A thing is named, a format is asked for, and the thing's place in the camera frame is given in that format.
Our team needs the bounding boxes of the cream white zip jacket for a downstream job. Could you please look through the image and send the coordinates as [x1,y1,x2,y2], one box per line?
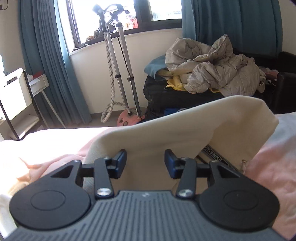
[85,95,278,191]

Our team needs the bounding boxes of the yellow garment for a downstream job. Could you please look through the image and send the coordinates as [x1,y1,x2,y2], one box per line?
[166,75,186,91]

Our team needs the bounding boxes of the black suitcase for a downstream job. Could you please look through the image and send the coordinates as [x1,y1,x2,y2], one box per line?
[144,76,224,121]

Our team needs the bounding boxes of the right teal curtain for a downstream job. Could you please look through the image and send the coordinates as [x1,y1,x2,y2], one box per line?
[182,0,282,56]

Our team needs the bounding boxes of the black armchair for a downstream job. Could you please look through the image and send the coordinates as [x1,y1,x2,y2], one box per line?
[243,51,295,114]

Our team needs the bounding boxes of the beige quilted down jacket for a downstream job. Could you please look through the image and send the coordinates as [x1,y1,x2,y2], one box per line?
[158,34,266,97]

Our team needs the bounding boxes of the teal curtain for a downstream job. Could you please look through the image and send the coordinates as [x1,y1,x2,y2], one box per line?
[182,0,282,56]
[18,1,92,127]

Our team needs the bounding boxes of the white side shelf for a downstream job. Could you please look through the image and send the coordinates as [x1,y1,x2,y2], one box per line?
[28,74,66,128]

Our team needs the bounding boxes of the white black chair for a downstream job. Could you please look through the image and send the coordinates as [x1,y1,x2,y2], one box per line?
[1,68,49,141]

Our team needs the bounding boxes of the garment steamer stand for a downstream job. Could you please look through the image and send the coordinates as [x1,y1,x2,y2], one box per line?
[93,4,144,126]

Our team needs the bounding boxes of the teal cloth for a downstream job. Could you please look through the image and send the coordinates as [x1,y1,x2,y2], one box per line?
[144,55,167,81]

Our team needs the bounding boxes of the left teal curtain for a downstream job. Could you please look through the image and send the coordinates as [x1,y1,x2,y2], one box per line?
[18,1,92,127]

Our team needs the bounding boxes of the pastel pink bed sheet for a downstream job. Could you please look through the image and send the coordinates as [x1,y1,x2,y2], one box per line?
[1,113,295,239]

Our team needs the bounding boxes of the dark framed window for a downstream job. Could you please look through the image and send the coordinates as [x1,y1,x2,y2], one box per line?
[63,1,182,48]

